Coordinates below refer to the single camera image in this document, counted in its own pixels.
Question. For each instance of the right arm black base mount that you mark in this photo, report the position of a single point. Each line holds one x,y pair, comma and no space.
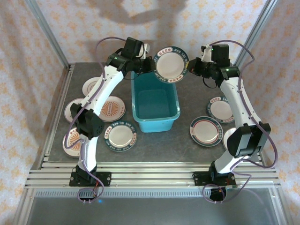
199,179

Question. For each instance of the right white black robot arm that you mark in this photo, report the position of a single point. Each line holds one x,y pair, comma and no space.
236,98

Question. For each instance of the white plate flower outline print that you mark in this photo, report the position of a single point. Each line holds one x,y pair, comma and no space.
88,86

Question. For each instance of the white plate red characters print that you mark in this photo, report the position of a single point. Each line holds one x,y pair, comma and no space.
69,110

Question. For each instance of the aluminium side rail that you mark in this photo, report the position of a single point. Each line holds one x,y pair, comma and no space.
57,112

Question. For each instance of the teal plastic bin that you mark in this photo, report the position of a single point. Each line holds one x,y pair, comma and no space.
152,103

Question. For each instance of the aluminium frame post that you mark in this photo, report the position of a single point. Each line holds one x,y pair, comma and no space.
50,37
255,32

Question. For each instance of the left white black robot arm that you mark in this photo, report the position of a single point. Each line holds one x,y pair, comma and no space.
105,86

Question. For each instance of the grey metal panel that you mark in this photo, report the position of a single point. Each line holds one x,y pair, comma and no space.
152,211

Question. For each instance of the aluminium mounting rails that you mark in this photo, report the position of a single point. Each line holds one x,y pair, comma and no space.
152,174

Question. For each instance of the dark green lettered rim plate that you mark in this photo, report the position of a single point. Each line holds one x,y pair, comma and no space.
219,110
170,64
120,137

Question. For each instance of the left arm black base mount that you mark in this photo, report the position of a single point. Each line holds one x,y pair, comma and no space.
105,178

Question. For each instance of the orange sunburst print plate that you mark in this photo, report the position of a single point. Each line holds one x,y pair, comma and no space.
227,138
71,143
112,109

